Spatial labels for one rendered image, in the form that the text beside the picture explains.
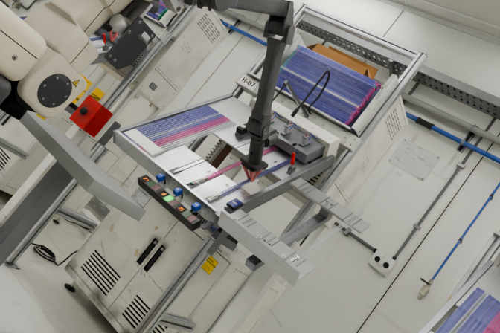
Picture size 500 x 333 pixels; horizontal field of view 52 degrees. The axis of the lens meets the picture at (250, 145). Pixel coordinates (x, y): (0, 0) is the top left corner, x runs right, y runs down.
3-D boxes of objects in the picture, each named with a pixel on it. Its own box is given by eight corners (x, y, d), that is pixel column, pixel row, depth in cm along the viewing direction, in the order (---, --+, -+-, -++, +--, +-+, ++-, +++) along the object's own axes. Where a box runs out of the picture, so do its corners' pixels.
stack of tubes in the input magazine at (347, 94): (347, 125, 237) (381, 80, 240) (267, 81, 264) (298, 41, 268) (353, 137, 247) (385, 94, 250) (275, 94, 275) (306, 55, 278)
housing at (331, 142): (323, 169, 237) (329, 143, 230) (248, 122, 264) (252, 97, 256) (333, 163, 242) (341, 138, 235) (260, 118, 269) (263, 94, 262)
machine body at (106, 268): (140, 383, 207) (236, 259, 214) (54, 278, 245) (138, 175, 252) (211, 389, 261) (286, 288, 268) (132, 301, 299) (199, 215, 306)
